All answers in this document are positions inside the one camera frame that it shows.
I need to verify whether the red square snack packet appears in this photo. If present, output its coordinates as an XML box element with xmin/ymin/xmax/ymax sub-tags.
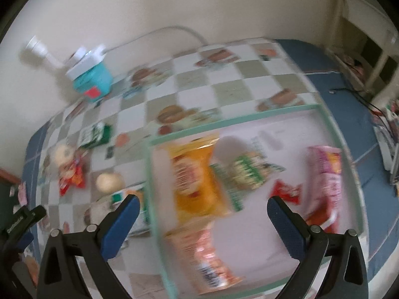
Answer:
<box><xmin>307</xmin><ymin>209</ymin><xmax>340</xmax><ymax>232</ymax></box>

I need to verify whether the white shelf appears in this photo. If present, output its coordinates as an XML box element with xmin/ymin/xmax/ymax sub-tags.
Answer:
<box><xmin>324</xmin><ymin>0</ymin><xmax>399</xmax><ymax>106</ymax></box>

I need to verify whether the white wall plug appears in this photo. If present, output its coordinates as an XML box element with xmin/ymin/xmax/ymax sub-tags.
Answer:
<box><xmin>23</xmin><ymin>36</ymin><xmax>67</xmax><ymax>69</ymax></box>

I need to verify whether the small round bun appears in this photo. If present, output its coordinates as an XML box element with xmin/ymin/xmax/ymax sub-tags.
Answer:
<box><xmin>95</xmin><ymin>172</ymin><xmax>123</xmax><ymax>193</ymax></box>

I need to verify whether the checked printed tablecloth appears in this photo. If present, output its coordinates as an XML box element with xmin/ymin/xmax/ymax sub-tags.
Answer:
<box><xmin>23</xmin><ymin>37</ymin><xmax>399</xmax><ymax>299</ymax></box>

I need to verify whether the dark green snack packet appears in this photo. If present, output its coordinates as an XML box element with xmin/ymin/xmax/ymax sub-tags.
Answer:
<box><xmin>79</xmin><ymin>122</ymin><xmax>113</xmax><ymax>148</ymax></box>

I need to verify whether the red white snack packet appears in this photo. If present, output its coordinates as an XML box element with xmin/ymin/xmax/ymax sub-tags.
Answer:
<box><xmin>59</xmin><ymin>159</ymin><xmax>85</xmax><ymax>197</ymax></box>

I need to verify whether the green-rimmed white tray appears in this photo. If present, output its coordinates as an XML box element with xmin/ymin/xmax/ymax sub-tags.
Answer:
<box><xmin>146</xmin><ymin>104</ymin><xmax>366</xmax><ymax>299</ymax></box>

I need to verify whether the clear bun packet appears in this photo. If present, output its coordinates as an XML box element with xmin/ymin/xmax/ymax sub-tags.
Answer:
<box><xmin>50</xmin><ymin>143</ymin><xmax>78</xmax><ymax>170</ymax></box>

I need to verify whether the black cable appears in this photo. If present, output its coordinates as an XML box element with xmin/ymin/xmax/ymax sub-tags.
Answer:
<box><xmin>329</xmin><ymin>88</ymin><xmax>393</xmax><ymax>131</ymax></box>

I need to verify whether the orange barcode snack packet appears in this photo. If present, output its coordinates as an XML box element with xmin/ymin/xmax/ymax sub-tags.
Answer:
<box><xmin>165</xmin><ymin>228</ymin><xmax>244</xmax><ymax>295</ymax></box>

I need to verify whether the yellow bread packet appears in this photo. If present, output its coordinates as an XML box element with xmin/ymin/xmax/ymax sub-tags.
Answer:
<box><xmin>165</xmin><ymin>134</ymin><xmax>233</xmax><ymax>225</ymax></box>

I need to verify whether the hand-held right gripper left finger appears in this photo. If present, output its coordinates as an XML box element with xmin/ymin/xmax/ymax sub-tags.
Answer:
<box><xmin>37</xmin><ymin>194</ymin><xmax>141</xmax><ymax>299</ymax></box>

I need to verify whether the green wafer packet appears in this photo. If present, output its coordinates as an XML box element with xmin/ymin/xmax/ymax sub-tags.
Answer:
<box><xmin>210</xmin><ymin>152</ymin><xmax>286</xmax><ymax>211</ymax></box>

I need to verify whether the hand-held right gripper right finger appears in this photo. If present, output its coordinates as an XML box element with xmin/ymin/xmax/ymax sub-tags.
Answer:
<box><xmin>267</xmin><ymin>196</ymin><xmax>368</xmax><ymax>299</ymax></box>

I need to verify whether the teal box with red label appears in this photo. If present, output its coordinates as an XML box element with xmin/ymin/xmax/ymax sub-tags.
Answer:
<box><xmin>72</xmin><ymin>64</ymin><xmax>113</xmax><ymax>104</ymax></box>

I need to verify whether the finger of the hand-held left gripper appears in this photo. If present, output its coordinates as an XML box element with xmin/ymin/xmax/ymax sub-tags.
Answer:
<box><xmin>13</xmin><ymin>232</ymin><xmax>35</xmax><ymax>252</ymax></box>
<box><xmin>19</xmin><ymin>206</ymin><xmax>47</xmax><ymax>226</ymax></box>

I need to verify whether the small red snack packet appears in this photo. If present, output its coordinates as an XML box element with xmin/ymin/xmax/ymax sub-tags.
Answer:
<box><xmin>270</xmin><ymin>180</ymin><xmax>303</xmax><ymax>205</ymax></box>

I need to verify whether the pink purple snack packet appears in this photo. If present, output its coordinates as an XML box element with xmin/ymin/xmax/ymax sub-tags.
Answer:
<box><xmin>306</xmin><ymin>145</ymin><xmax>343</xmax><ymax>222</ymax></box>

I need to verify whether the green white cracker packet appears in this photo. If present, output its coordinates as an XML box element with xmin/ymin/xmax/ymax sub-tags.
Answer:
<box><xmin>112</xmin><ymin>187</ymin><xmax>152</xmax><ymax>235</ymax></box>

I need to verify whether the brown wooden strip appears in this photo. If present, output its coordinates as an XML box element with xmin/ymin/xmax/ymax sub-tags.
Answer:
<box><xmin>0</xmin><ymin>167</ymin><xmax>23</xmax><ymax>184</ymax></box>

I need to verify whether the pile of colourful clutter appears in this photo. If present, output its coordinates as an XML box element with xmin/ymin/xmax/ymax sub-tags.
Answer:
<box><xmin>371</xmin><ymin>98</ymin><xmax>399</xmax><ymax>197</ymax></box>

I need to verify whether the white power cable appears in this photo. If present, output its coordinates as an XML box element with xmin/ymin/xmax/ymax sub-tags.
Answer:
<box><xmin>104</xmin><ymin>25</ymin><xmax>209</xmax><ymax>53</ymax></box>

